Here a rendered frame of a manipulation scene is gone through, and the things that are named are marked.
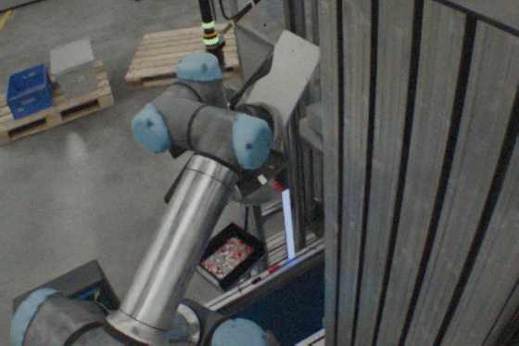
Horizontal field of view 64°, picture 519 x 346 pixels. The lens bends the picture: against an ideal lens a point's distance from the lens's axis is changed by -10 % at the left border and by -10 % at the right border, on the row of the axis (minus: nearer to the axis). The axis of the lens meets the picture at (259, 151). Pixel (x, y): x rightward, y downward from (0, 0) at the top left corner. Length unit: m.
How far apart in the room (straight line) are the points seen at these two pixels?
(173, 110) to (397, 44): 0.43
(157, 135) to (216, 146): 0.11
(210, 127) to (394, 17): 0.38
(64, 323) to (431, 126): 0.55
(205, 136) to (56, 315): 0.34
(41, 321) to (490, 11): 0.66
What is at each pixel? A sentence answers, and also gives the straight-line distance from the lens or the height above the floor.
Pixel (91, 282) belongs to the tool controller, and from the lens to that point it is 1.19.
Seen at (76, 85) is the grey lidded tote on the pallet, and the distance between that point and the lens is 4.40.
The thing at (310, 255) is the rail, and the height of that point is 0.86.
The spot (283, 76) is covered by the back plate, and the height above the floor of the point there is 1.24.
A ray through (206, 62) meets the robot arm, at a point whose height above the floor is 1.78.
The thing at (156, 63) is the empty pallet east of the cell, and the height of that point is 0.14.
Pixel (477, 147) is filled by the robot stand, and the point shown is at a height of 1.94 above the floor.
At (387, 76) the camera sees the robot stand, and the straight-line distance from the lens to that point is 0.37.
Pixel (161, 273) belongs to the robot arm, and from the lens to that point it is 0.62.
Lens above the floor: 2.13
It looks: 39 degrees down
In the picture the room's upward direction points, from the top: 8 degrees counter-clockwise
